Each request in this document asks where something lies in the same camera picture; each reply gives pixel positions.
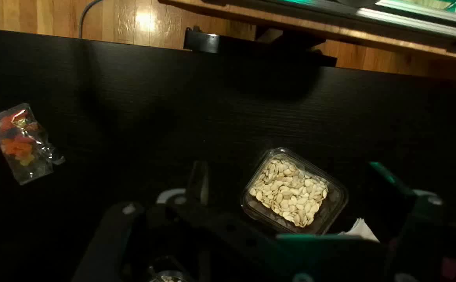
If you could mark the clear bag of colourful candy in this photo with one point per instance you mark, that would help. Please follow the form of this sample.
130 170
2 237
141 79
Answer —
22 141

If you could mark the clear container of nuts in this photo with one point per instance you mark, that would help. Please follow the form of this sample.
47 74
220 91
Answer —
292 192

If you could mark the wooden shelf board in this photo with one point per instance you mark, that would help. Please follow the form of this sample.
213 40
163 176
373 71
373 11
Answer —
342 24

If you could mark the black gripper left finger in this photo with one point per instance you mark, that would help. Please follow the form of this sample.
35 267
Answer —
113 235

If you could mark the white paper napkin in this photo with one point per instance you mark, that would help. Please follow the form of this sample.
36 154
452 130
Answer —
362 231

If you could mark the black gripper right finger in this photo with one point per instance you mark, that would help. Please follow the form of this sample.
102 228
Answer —
420 229

